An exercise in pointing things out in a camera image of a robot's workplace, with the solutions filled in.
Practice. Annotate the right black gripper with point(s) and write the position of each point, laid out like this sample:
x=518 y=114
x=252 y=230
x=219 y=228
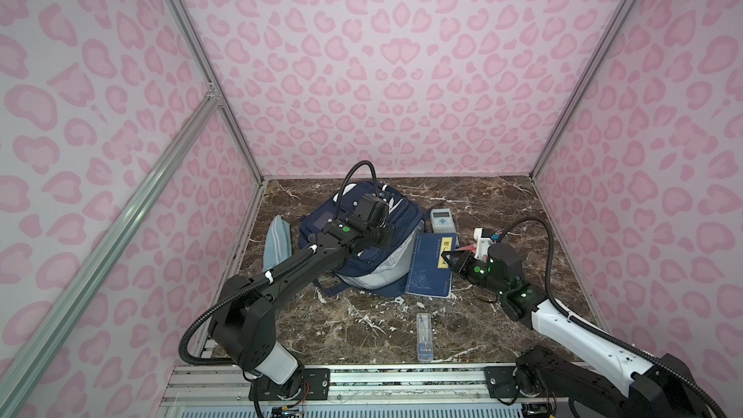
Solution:
x=464 y=258

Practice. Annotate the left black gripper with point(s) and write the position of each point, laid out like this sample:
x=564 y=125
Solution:
x=389 y=236

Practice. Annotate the navy blue student backpack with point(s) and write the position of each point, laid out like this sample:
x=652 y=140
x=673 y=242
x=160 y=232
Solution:
x=377 y=271

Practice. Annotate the navy book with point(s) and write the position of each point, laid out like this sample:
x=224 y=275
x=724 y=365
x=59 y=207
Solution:
x=429 y=273

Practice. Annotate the light teal pencil pouch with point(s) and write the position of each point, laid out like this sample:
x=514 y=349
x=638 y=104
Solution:
x=278 y=245

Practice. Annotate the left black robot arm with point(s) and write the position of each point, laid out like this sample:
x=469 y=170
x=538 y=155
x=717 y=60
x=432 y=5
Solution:
x=243 y=321

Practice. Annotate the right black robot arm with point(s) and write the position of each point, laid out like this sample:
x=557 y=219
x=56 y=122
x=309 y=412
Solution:
x=617 y=379

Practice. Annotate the red small book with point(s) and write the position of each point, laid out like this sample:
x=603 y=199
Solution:
x=470 y=248

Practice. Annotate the light blue scientific calculator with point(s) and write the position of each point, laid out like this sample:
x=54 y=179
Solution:
x=442 y=221

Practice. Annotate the clear plastic pen case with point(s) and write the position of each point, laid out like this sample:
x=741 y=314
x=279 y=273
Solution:
x=424 y=338

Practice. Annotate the left diagonal aluminium strut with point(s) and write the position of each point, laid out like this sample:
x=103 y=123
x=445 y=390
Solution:
x=32 y=361

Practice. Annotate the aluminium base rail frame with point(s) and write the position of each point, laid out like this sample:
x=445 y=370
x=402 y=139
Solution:
x=407 y=390

